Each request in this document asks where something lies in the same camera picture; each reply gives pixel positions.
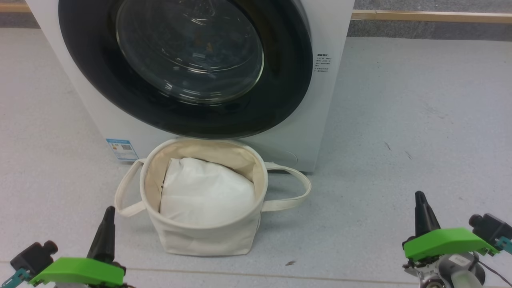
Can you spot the washing machine glass door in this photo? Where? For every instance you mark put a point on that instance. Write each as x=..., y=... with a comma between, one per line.
x=100, y=100

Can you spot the blue energy label sticker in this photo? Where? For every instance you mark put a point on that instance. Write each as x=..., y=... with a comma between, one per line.
x=122, y=149

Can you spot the round white filter cover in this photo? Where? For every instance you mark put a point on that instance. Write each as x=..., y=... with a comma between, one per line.
x=287, y=156

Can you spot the white front-load washing machine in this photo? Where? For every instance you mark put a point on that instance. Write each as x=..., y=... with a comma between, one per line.
x=312, y=132

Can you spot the white pillow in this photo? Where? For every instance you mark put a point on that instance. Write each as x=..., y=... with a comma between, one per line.
x=208, y=192

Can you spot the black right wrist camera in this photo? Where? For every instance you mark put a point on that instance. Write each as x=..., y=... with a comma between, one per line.
x=490, y=228

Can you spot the cream canvas laundry basket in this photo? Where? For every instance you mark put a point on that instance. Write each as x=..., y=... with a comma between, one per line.
x=208, y=240

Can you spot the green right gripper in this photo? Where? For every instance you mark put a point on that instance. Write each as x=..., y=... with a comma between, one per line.
x=444, y=242

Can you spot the small printed text label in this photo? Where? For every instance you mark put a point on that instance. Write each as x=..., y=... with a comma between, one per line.
x=322, y=62

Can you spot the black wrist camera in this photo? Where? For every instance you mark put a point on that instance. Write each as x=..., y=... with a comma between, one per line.
x=32, y=258
x=490, y=228

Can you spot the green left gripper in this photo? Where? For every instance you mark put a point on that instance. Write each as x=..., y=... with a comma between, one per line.
x=76, y=272

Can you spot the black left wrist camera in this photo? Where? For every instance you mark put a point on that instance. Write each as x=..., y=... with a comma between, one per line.
x=32, y=258

